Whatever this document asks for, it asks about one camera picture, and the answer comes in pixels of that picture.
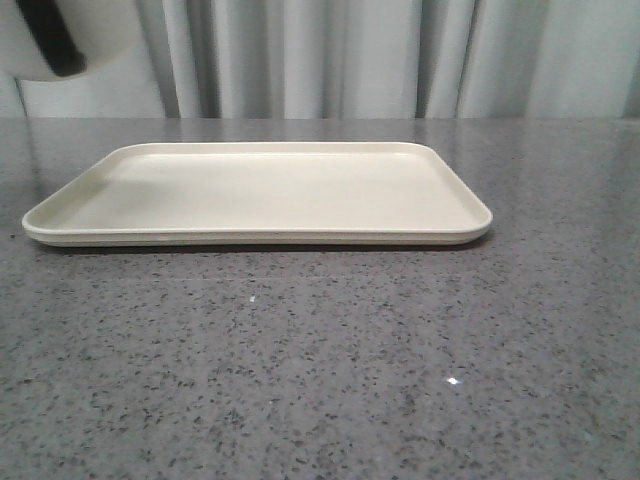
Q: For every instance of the grey pleated curtain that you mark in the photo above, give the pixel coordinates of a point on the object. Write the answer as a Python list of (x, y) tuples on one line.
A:
[(357, 60)]

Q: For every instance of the white smiley mug black handle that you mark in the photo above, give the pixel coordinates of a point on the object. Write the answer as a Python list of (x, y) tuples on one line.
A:
[(58, 40)]

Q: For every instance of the cream rectangular plastic tray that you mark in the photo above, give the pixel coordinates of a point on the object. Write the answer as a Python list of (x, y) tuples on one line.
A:
[(243, 193)]

